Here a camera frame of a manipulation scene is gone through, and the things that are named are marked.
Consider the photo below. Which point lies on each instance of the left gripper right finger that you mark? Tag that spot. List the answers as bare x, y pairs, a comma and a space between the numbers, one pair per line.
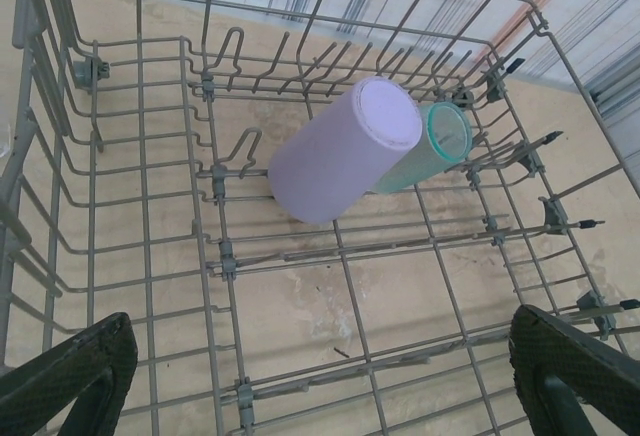
535, 346

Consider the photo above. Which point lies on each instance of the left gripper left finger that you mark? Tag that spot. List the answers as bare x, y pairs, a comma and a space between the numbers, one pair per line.
100, 351

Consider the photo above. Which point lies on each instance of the teal textured plastic cup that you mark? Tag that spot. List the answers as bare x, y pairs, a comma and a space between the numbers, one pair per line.
415, 171

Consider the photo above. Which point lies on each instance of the lilac tall cup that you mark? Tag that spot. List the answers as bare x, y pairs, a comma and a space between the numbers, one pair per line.
330, 166

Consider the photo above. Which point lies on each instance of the aluminium side frame rail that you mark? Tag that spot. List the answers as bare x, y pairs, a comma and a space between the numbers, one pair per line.
617, 101

